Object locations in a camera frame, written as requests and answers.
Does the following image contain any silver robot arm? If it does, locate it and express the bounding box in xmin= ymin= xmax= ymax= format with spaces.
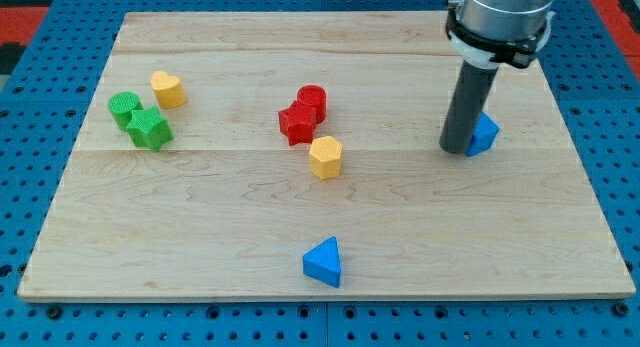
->
xmin=445 ymin=0 xmax=554 ymax=70

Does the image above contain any blue triangle block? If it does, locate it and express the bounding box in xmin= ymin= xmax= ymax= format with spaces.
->
xmin=302 ymin=236 xmax=342 ymax=288

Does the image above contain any blue cube block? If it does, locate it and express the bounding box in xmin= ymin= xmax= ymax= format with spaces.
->
xmin=465 ymin=112 xmax=500 ymax=157

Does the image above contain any yellow hexagon block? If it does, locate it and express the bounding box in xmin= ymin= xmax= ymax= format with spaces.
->
xmin=309 ymin=136 xmax=343 ymax=180

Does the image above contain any red star block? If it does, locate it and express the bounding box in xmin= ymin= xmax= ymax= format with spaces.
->
xmin=278 ymin=102 xmax=316 ymax=146

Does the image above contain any red cylinder block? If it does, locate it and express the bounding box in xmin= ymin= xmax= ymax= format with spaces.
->
xmin=296 ymin=84 xmax=327 ymax=123

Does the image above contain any wooden board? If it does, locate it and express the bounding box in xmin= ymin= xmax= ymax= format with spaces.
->
xmin=17 ymin=12 xmax=636 ymax=303

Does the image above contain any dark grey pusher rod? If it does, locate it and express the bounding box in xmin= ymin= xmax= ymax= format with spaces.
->
xmin=439 ymin=61 xmax=498 ymax=154

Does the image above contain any yellow heart block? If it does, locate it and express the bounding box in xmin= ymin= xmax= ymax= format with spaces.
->
xmin=150 ymin=71 xmax=187 ymax=109

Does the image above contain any green star block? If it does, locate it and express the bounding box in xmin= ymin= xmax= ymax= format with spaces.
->
xmin=126 ymin=106 xmax=173 ymax=152

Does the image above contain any green cylinder block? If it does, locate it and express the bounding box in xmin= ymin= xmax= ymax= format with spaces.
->
xmin=108 ymin=91 xmax=143 ymax=131

